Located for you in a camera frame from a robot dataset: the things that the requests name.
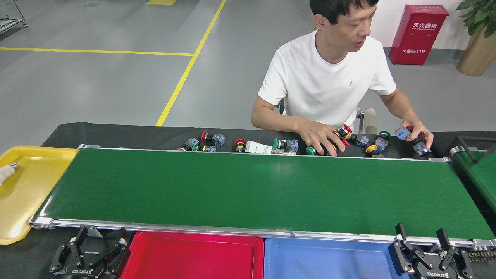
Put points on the potted plant gold planter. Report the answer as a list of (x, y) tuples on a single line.
[(478, 54)]

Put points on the yellow head push button switch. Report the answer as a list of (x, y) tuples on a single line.
[(371, 149)]

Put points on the narrow green conveyor belt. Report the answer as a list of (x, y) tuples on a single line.
[(480, 174)]

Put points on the red fire extinguisher cabinet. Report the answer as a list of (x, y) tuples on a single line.
[(418, 38)]

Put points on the wide green conveyor belt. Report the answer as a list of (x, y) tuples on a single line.
[(248, 186)]

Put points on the person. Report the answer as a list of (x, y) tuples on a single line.
[(321, 77)]

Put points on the person's right hand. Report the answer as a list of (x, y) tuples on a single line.
[(321, 135)]

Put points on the person's left hand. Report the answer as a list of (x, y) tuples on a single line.
[(420, 130)]

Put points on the blue plastic bin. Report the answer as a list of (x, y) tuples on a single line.
[(329, 259)]

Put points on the white light bulb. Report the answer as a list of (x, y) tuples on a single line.
[(4, 174)]

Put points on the metal wheeled rack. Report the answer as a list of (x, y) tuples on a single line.
[(9, 25)]

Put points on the red plastic bin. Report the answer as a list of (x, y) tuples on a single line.
[(193, 259)]

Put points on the yellow plastic tray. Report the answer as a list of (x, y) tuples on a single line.
[(23, 201)]

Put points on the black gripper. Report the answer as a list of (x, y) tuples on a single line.
[(89, 269), (436, 271)]

